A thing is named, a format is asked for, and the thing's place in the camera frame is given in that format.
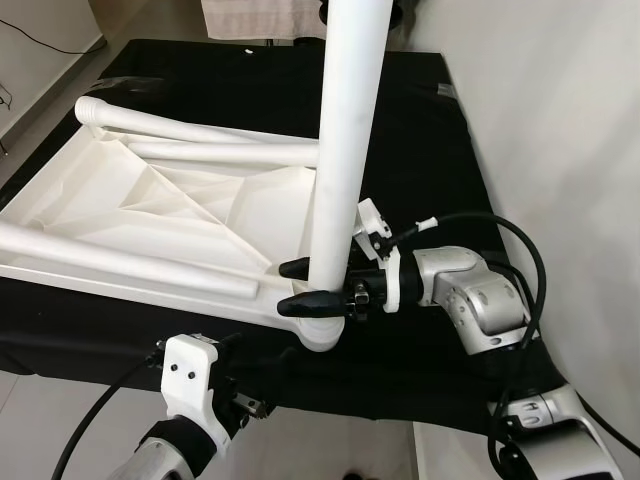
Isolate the black wall cable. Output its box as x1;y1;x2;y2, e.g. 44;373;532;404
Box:
0;15;106;53

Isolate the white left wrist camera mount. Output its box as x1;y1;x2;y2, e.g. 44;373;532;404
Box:
160;335;233;456

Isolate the black tablecloth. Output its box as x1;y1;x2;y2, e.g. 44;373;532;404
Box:
0;38;566;421

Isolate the pink cloth cover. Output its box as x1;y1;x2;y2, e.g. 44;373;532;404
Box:
200;0;326;41

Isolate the clear tape piece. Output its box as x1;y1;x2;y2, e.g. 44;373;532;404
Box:
100;75;161;96

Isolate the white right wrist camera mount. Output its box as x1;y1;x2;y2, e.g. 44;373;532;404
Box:
350;198;406;311

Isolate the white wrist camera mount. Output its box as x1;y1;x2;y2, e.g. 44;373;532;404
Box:
350;198;406;311
160;335;233;456

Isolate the black round stool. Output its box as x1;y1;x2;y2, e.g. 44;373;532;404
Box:
318;0;426;26

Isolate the white plastic children table top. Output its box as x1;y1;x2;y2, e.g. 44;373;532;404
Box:
0;100;346;353

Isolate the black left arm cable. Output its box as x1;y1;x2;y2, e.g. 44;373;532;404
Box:
50;345;166;480

